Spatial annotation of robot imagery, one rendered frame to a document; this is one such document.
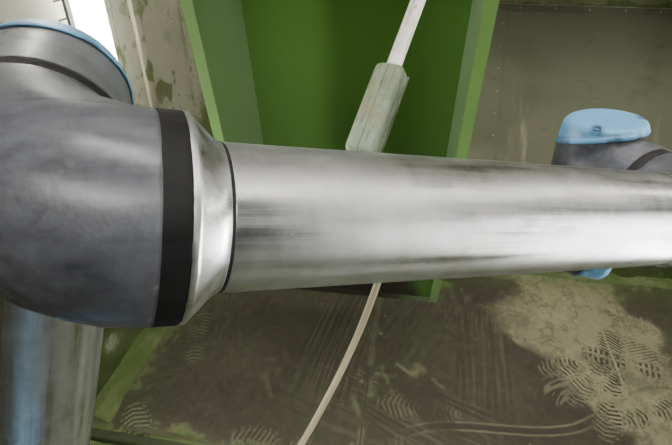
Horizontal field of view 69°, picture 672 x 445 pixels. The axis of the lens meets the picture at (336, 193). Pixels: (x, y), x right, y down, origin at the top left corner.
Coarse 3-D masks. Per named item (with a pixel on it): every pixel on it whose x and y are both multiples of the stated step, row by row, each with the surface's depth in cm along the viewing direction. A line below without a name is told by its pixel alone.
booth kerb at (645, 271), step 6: (612, 270) 222; (618, 270) 221; (624, 270) 220; (630, 270) 220; (636, 270) 219; (642, 270) 219; (648, 270) 219; (654, 270) 218; (660, 270) 217; (666, 270) 217; (624, 276) 222; (630, 276) 221; (636, 276) 221; (642, 276) 220; (648, 276) 220; (654, 276) 219; (660, 276) 219; (666, 276) 218
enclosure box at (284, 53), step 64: (192, 0) 94; (256, 0) 129; (320, 0) 126; (384, 0) 124; (448, 0) 122; (256, 64) 142; (320, 64) 139; (448, 64) 134; (256, 128) 152; (320, 128) 154; (448, 128) 148
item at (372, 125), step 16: (416, 0) 77; (416, 16) 77; (400, 32) 77; (400, 48) 76; (384, 64) 75; (400, 64) 76; (384, 80) 74; (400, 80) 74; (368, 96) 74; (384, 96) 73; (400, 96) 76; (368, 112) 73; (384, 112) 72; (352, 128) 73; (368, 128) 72; (384, 128) 73; (352, 144) 72; (368, 144) 71; (384, 144) 75
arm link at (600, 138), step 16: (576, 112) 58; (592, 112) 58; (608, 112) 57; (624, 112) 57; (560, 128) 58; (576, 128) 55; (592, 128) 54; (608, 128) 53; (624, 128) 53; (640, 128) 53; (560, 144) 58; (576, 144) 55; (592, 144) 54; (608, 144) 53; (624, 144) 53; (640, 144) 52; (656, 144) 52; (560, 160) 58; (576, 160) 56; (592, 160) 54; (608, 160) 53; (624, 160) 51
